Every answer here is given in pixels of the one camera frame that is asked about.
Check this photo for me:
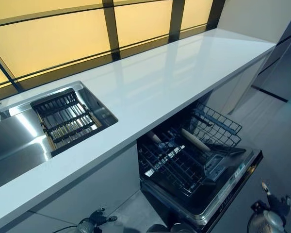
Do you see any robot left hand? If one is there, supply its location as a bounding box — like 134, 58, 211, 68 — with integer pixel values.
90, 207, 118, 226

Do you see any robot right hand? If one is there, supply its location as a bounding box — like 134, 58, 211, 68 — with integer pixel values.
261, 182, 291, 215

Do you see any cream bowl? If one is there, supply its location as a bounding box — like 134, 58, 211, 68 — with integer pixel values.
147, 132, 164, 147

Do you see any beige round plate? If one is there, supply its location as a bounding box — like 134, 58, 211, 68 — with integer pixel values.
180, 128, 212, 153

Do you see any black dishwasher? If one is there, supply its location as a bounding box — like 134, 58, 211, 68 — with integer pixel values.
136, 101, 264, 233

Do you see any robot right leg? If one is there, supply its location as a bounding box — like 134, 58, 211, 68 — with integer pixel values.
170, 221, 193, 233

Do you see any black sink drain rack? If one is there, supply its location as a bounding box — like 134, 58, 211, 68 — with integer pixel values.
30, 88, 103, 153

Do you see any stainless steel sink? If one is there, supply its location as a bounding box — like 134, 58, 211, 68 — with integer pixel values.
0, 81, 119, 166

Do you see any white cabinet panel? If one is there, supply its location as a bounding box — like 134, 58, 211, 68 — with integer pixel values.
207, 52, 270, 116

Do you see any grey tall cabinet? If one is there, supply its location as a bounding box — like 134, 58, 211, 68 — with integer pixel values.
251, 0, 291, 104

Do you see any black wire dishwasher rack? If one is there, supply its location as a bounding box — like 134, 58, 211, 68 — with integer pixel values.
137, 103, 243, 198

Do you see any amber window with dark frame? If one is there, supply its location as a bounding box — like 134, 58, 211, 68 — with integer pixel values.
0, 0, 221, 100

